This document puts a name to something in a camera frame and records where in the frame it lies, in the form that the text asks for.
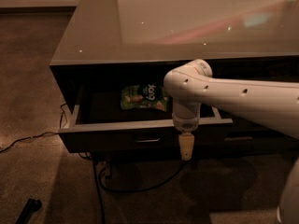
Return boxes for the black tool on floor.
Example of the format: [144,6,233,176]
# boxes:
[15,198,42,224]

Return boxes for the dark drawer cabinet glossy top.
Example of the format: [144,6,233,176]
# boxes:
[50,0,299,161]

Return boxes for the thin black floor cable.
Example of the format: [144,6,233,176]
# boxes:
[0,102,69,154]

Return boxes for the green snack bag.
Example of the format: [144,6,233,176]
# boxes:
[121,84,169,112]

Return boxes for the thick black floor cable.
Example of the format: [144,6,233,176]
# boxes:
[92,159,107,224]

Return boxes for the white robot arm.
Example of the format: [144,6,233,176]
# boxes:
[164,59,299,160]

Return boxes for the dark drawer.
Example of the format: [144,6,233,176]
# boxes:
[225,123,283,140]
[224,136,299,155]
[57,81,235,155]

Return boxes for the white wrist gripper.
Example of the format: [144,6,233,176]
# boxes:
[172,111,199,161]

